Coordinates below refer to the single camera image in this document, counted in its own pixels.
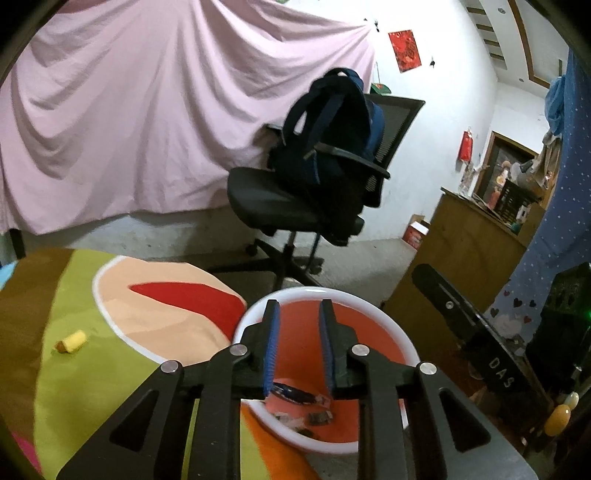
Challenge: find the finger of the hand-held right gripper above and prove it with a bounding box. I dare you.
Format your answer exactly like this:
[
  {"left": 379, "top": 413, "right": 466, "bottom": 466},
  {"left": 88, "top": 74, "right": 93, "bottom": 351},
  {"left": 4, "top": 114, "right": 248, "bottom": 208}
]
[{"left": 412, "top": 264, "right": 490, "bottom": 344}]

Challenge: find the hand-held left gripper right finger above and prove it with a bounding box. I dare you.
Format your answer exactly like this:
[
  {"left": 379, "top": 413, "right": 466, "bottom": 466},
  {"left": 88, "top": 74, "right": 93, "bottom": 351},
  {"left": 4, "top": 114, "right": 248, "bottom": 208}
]
[{"left": 318, "top": 299, "right": 539, "bottom": 480}]

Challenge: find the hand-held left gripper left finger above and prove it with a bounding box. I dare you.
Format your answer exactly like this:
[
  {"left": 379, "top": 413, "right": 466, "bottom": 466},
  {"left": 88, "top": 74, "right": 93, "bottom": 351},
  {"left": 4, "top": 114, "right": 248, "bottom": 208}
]
[{"left": 55, "top": 299, "right": 281, "bottom": 480}]

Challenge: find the orange bin with white rim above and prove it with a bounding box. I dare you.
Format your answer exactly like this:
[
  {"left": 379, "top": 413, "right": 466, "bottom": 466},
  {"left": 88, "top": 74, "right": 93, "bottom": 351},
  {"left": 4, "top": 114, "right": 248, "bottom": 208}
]
[{"left": 233, "top": 286, "right": 421, "bottom": 455}]

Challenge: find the dark crumpled wrapper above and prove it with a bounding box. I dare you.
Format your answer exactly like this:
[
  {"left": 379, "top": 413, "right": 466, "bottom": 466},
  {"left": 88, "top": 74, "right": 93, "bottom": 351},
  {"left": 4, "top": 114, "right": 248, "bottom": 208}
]
[{"left": 270, "top": 381, "right": 331, "bottom": 408}]

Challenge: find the wooden cabinet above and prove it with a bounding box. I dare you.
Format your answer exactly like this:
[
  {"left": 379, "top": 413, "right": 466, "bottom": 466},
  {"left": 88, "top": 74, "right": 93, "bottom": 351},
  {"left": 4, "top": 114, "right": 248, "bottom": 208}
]
[{"left": 394, "top": 187, "right": 546, "bottom": 315}]

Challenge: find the yellow rounded object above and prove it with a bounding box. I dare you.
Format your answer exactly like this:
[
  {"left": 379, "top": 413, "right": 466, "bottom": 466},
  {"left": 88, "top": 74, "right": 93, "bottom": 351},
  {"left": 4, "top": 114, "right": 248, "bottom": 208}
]
[{"left": 544, "top": 391, "right": 581, "bottom": 437}]

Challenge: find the red cardboard box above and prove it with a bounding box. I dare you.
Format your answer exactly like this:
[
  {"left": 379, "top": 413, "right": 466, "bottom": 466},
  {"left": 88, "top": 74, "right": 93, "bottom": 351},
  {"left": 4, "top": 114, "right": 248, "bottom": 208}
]
[{"left": 402, "top": 215, "right": 431, "bottom": 250}]

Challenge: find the dark crate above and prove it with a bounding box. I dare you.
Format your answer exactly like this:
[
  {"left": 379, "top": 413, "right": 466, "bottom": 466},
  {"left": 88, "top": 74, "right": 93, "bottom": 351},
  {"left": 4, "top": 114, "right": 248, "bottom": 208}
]
[{"left": 499, "top": 180, "right": 542, "bottom": 223}]

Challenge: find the blue dotted curtain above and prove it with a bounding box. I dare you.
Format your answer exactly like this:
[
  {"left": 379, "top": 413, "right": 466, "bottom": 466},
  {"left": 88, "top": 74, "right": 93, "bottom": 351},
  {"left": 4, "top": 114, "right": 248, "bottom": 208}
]
[{"left": 489, "top": 51, "right": 591, "bottom": 343}]

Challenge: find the black office chair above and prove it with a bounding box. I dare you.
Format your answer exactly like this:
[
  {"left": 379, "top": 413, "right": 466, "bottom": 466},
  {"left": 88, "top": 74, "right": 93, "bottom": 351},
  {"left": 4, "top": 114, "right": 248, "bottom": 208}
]
[{"left": 227, "top": 95, "right": 426, "bottom": 289}]

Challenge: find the red hanging ornament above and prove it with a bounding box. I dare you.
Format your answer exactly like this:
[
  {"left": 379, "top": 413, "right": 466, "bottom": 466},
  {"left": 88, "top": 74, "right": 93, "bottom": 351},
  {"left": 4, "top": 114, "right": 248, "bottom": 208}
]
[{"left": 458, "top": 130, "right": 476, "bottom": 163}]

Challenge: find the dark blue backpack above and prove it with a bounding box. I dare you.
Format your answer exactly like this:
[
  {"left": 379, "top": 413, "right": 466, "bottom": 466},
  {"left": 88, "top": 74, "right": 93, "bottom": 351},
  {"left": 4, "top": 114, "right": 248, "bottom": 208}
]
[{"left": 268, "top": 68, "right": 387, "bottom": 246}]

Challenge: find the small yellow peel piece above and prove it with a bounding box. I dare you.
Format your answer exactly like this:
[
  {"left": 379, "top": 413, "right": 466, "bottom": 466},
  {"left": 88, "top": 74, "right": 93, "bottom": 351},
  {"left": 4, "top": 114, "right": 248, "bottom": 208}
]
[{"left": 56, "top": 330, "right": 88, "bottom": 355}]

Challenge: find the pink hanging sheet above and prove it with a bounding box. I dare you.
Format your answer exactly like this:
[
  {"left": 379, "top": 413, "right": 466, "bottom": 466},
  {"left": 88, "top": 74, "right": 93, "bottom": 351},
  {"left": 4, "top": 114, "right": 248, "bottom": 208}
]
[{"left": 0, "top": 0, "right": 377, "bottom": 236}]

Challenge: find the red wall poster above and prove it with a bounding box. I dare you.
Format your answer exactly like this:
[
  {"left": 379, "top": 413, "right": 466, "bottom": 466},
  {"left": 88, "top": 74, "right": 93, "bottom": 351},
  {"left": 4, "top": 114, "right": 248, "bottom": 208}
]
[{"left": 388, "top": 29, "right": 422, "bottom": 73}]

